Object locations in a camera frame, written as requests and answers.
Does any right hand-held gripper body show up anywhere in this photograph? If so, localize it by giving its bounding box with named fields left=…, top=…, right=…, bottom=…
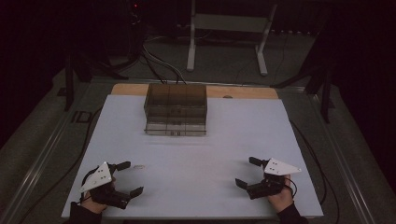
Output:
left=247, top=157, right=303, bottom=201

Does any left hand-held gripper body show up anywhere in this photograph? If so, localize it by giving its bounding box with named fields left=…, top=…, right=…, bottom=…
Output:
left=78, top=161, right=132, bottom=210

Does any person's right hand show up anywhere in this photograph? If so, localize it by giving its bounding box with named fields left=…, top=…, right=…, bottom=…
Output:
left=263, top=174, right=295, bottom=215

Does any person's left hand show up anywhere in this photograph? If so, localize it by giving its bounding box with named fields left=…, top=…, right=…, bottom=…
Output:
left=79, top=189, right=108, bottom=215

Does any white board mat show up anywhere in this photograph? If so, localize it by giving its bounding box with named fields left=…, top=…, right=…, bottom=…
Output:
left=61, top=94, right=324, bottom=220

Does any transparent brown drawer organizer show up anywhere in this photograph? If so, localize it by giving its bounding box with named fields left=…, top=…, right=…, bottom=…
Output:
left=143, top=82, right=208, bottom=137

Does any black stand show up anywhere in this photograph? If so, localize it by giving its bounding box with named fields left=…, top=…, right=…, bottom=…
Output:
left=271, top=60, right=336, bottom=124
left=63, top=53, right=129, bottom=113

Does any dark equipment tower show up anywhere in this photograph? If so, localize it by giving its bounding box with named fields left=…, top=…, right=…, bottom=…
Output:
left=122, top=0, right=148, bottom=64

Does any white metal stand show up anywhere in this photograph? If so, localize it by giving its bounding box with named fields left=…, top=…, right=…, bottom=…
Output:
left=186, top=0, right=279, bottom=77

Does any black floor cable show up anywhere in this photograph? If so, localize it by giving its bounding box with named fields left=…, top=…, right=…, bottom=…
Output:
left=17, top=106, right=104, bottom=224
left=289, top=119, right=341, bottom=224

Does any aluminium frame rail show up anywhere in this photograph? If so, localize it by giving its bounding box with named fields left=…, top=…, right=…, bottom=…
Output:
left=0, top=81, right=94, bottom=224
left=306, top=92, right=375, bottom=224

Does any bundle of cables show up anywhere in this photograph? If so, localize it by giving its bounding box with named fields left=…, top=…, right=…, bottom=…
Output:
left=140, top=35, right=189, bottom=86

